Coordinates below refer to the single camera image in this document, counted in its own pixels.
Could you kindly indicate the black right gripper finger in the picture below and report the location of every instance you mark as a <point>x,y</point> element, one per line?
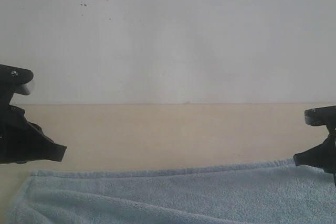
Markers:
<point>313,157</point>

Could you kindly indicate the light blue terry towel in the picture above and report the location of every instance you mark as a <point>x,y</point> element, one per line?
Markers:
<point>263,192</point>

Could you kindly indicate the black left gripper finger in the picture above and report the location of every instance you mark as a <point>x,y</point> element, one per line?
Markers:
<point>53,150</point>

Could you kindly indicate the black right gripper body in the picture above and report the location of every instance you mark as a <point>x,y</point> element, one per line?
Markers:
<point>328,155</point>

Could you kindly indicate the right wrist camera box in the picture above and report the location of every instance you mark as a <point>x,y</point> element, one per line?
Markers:
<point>320,116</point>

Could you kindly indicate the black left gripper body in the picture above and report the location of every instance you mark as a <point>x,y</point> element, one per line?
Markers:
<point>22,141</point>

